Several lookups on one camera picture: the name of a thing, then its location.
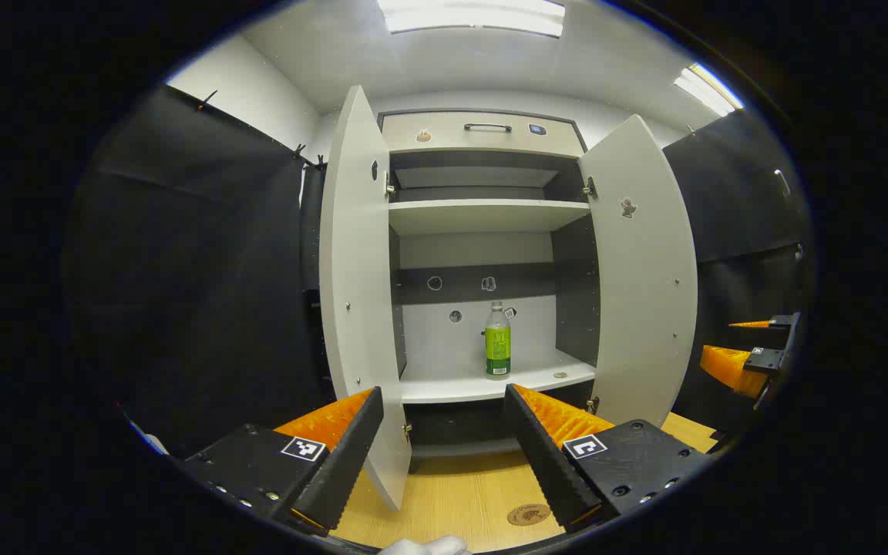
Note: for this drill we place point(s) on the beige cabinet drawer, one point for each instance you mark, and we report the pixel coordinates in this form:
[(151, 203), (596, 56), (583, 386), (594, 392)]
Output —
[(444, 139)]

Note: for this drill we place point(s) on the narrow ceiling light panel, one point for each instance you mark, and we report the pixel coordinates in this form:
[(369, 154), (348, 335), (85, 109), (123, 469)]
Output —
[(710, 89)]

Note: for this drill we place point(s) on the round brown coaster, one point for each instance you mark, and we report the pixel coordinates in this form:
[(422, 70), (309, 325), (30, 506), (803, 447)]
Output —
[(529, 514)]

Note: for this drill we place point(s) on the white cabinet shelf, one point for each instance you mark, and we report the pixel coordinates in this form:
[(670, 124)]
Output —
[(482, 214), (452, 381)]

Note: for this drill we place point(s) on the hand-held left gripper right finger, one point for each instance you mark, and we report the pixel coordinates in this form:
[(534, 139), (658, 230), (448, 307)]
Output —
[(540, 455)]

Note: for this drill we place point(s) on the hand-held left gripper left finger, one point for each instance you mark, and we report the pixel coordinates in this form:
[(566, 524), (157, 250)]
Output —
[(348, 455)]

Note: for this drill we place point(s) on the black backdrop cloth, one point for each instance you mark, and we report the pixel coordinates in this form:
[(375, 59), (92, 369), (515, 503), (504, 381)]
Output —
[(197, 270)]

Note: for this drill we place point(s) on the wide ceiling light panel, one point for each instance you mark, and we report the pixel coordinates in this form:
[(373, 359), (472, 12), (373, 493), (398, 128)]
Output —
[(475, 15)]

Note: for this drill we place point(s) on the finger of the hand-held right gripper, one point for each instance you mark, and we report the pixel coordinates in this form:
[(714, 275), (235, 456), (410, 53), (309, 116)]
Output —
[(729, 366), (783, 321)]

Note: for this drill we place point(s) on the green label plastic bottle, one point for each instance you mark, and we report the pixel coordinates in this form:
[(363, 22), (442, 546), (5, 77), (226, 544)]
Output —
[(498, 347)]

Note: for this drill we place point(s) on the beige cabinet door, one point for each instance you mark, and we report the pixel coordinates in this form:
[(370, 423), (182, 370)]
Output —
[(640, 293), (359, 270)]

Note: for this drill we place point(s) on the beige and grey cabinet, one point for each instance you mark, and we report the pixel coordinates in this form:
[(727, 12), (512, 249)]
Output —
[(575, 293)]

